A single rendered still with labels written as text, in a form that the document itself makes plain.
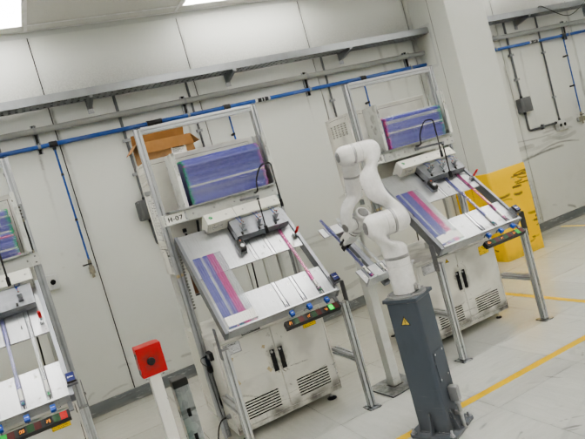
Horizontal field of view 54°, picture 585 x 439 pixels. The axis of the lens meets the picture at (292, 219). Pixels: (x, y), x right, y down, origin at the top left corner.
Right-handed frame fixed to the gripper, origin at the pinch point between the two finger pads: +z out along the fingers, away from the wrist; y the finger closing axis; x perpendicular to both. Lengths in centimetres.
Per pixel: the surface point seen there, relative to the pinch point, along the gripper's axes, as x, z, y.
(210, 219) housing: -53, 9, 60
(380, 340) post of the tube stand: 48, 38, -8
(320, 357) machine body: 36, 57, 22
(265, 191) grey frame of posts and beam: -59, 6, 19
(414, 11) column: -232, 17, -263
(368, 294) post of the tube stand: 25.0, 20.5, -8.1
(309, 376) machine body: 41, 63, 32
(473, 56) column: -155, 19, -278
